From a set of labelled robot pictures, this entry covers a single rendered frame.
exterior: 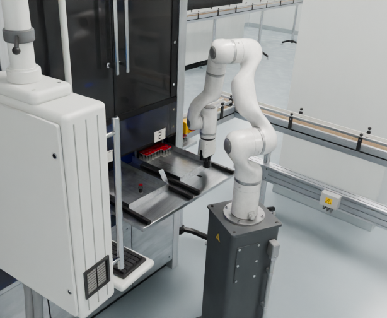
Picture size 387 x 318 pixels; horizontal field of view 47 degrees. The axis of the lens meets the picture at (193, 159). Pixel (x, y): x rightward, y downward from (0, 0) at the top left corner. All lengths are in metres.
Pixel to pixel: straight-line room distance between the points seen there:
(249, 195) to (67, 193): 0.88
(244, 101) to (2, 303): 1.36
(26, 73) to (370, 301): 2.46
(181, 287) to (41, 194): 1.67
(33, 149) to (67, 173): 0.13
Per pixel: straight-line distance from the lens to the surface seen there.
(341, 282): 3.17
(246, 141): 1.81
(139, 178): 2.26
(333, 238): 3.54
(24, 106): 1.35
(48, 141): 1.29
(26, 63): 1.40
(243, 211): 1.98
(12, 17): 1.37
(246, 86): 1.86
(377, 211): 2.97
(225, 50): 1.85
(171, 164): 2.39
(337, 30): 3.38
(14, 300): 2.22
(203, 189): 2.18
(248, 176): 1.89
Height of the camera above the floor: 2.00
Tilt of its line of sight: 27 degrees down
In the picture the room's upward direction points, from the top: 3 degrees clockwise
